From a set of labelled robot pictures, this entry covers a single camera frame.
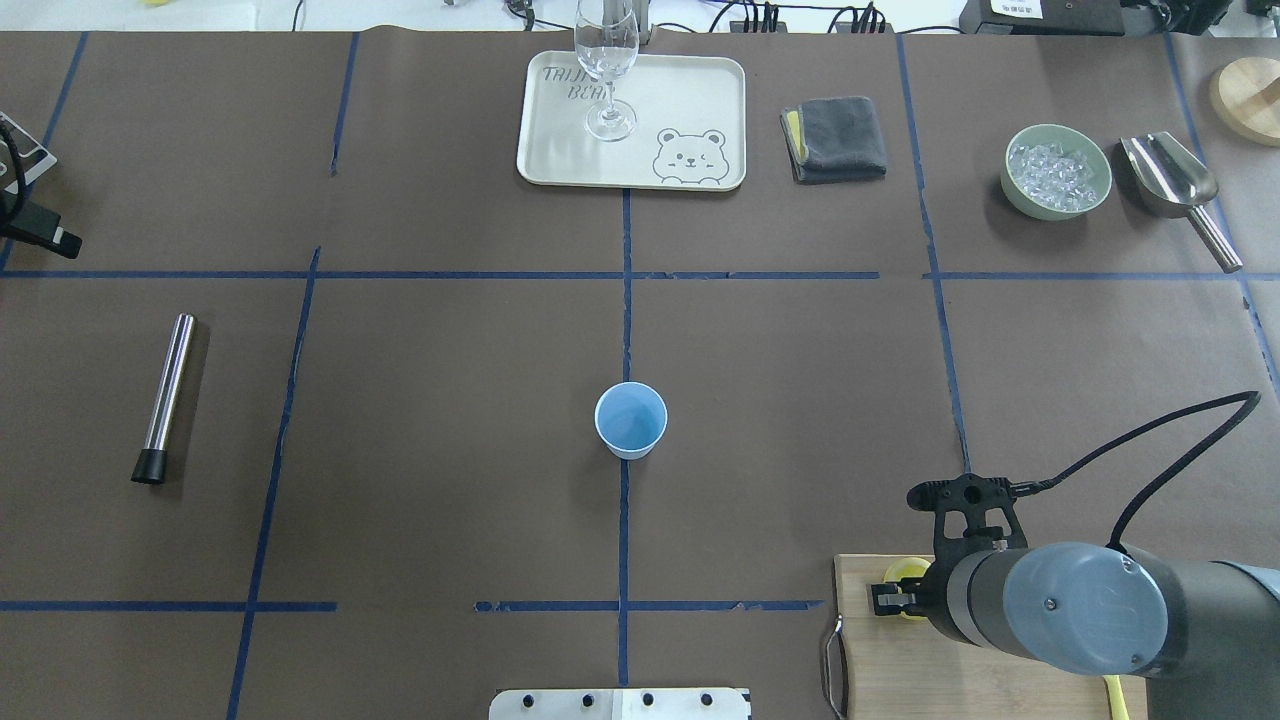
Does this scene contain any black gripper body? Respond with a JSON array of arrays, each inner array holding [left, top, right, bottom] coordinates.
[[870, 577, 936, 618]]

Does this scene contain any yellow lemon half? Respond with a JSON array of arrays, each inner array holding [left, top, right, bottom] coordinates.
[[877, 556, 931, 623]]

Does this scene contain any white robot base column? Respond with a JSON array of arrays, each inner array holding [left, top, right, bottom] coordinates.
[[488, 687, 753, 719]]

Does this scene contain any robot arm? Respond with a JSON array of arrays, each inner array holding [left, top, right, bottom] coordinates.
[[868, 542, 1279, 719]]

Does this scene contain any light blue cup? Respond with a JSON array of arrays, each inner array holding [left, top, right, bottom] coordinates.
[[593, 380, 669, 461]]

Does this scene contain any wooden cutting board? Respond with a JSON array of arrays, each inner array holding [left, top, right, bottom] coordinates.
[[823, 553, 1151, 719]]

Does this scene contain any yellow plastic knife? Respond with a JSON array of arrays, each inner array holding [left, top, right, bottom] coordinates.
[[1102, 675, 1130, 720]]

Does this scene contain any green bowl of ice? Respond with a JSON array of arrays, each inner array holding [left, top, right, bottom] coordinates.
[[1000, 124, 1114, 222]]

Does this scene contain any grey folded cloth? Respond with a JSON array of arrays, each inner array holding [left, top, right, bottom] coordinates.
[[780, 96, 888, 184]]

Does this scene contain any metal ice scoop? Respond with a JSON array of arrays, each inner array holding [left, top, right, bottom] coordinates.
[[1120, 131, 1243, 274]]

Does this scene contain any cream bear tray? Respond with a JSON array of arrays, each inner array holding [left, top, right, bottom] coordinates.
[[516, 51, 748, 192]]

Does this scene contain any wooden mug tree stand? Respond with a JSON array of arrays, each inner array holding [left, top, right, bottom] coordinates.
[[1210, 56, 1279, 147]]

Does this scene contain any clear wine glass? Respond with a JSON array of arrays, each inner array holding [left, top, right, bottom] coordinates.
[[573, 1, 640, 142]]

